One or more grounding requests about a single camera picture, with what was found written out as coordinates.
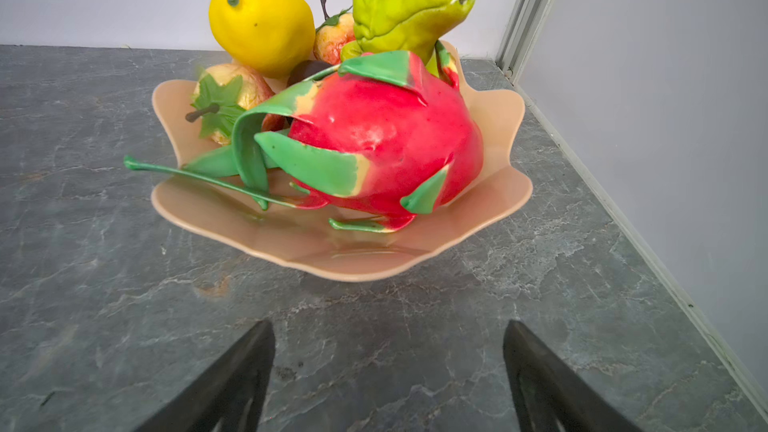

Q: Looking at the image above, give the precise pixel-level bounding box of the green chayote pear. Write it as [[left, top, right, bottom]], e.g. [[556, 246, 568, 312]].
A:
[[341, 0, 476, 75]]

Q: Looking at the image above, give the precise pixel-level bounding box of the red green dragon fruit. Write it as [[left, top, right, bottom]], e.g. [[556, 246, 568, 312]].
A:
[[123, 50, 485, 234]]

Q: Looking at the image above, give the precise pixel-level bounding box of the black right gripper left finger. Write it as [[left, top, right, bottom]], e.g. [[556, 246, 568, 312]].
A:
[[137, 320, 276, 432]]

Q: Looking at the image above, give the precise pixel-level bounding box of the yellow lemon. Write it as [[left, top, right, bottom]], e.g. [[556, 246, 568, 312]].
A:
[[208, 0, 315, 79]]

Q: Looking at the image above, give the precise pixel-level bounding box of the peach wavy fruit plate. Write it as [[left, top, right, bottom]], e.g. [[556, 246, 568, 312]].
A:
[[151, 45, 533, 282]]

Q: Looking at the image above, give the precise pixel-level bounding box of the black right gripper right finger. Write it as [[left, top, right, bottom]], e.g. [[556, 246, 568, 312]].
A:
[[503, 320, 639, 431]]

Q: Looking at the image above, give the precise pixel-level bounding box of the peach with stem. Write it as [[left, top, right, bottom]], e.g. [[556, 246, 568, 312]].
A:
[[313, 0, 355, 65]]

